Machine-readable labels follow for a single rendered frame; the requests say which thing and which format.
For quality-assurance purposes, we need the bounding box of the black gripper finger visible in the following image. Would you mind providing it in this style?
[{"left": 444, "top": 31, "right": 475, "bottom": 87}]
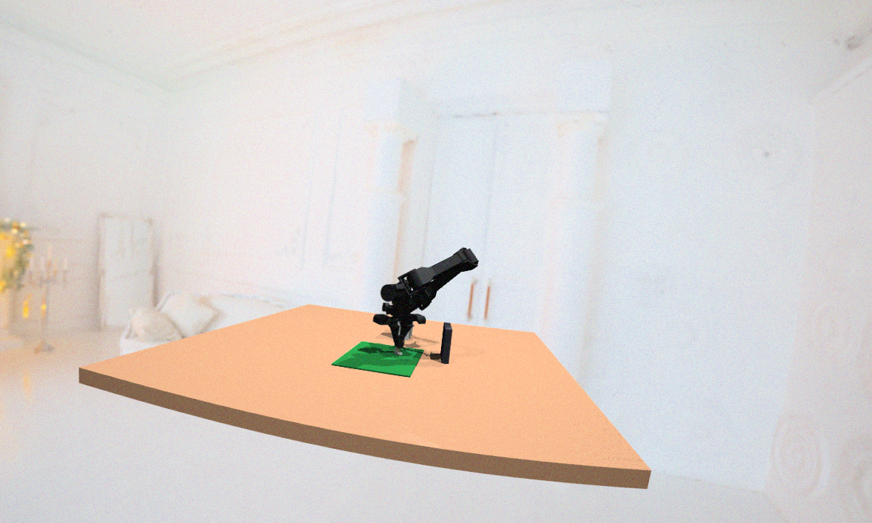
[
  {"left": 399, "top": 322, "right": 414, "bottom": 338},
  {"left": 388, "top": 324, "right": 400, "bottom": 344}
]

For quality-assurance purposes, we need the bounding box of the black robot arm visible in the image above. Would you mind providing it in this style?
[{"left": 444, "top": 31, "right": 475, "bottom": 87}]
[{"left": 380, "top": 247, "right": 479, "bottom": 315}]

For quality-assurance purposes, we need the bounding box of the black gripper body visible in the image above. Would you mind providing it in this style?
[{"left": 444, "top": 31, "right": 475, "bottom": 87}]
[{"left": 373, "top": 300, "right": 426, "bottom": 325}]

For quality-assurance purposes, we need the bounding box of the green circuit board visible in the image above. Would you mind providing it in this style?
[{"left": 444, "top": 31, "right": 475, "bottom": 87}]
[{"left": 331, "top": 341, "right": 424, "bottom": 378}]

